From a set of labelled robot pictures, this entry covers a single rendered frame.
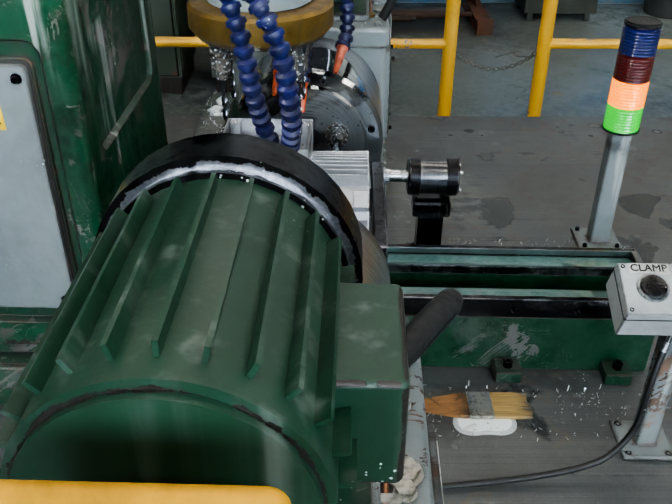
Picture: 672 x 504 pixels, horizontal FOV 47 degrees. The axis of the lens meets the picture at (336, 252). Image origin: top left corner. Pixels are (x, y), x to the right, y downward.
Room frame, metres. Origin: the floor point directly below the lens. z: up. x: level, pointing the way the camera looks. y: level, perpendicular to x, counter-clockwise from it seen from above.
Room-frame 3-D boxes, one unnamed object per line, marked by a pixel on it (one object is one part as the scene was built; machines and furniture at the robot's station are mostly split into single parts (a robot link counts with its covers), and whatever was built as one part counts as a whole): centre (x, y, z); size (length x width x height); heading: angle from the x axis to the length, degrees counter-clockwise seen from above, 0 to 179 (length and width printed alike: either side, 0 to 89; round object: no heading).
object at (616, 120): (1.26, -0.49, 1.05); 0.06 x 0.06 x 0.04
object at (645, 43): (1.26, -0.49, 1.19); 0.06 x 0.06 x 0.04
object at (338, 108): (1.29, 0.05, 1.04); 0.41 x 0.25 x 0.25; 178
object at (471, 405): (0.81, -0.17, 0.80); 0.21 x 0.05 x 0.01; 90
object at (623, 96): (1.26, -0.49, 1.10); 0.06 x 0.06 x 0.04
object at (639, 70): (1.26, -0.49, 1.14); 0.06 x 0.06 x 0.04
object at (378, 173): (1.00, -0.06, 1.01); 0.26 x 0.04 x 0.03; 179
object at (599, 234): (1.26, -0.49, 1.01); 0.08 x 0.08 x 0.42; 88
